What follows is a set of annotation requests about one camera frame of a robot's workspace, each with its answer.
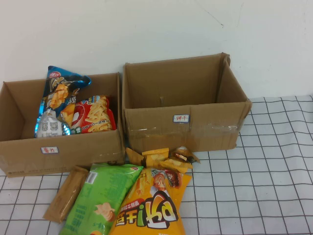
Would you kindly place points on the red shrimp stick bag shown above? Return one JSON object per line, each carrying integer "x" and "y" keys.
{"x": 97, "y": 117}

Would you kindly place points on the white label red writing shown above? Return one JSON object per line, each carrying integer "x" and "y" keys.
{"x": 50, "y": 150}

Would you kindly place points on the tall cardboard box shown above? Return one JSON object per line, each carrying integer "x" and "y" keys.
{"x": 159, "y": 137}

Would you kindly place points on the small orange biscuit packet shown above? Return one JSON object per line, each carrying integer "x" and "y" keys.
{"x": 176, "y": 165}

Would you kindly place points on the green chip bag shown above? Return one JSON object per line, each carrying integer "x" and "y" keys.
{"x": 102, "y": 191}

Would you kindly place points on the large yellow chip bag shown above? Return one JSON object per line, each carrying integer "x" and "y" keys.
{"x": 151, "y": 213}

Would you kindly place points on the brown wafer bar wrapper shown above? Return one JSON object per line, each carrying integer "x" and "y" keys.
{"x": 66, "y": 195}

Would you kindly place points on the small plain orange-brown packet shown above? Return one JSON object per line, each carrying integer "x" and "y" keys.
{"x": 133, "y": 155}

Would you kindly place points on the small yellow cracker packet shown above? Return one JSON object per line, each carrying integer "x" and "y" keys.
{"x": 154, "y": 156}

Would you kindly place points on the small brown pie packet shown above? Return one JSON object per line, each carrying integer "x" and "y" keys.
{"x": 183, "y": 154}

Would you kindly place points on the white black-grid tablecloth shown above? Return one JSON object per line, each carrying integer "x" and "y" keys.
{"x": 244, "y": 195}

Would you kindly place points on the low cardboard box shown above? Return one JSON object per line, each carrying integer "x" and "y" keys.
{"x": 78, "y": 151}

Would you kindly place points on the blue chip bag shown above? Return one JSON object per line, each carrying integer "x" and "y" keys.
{"x": 56, "y": 93}

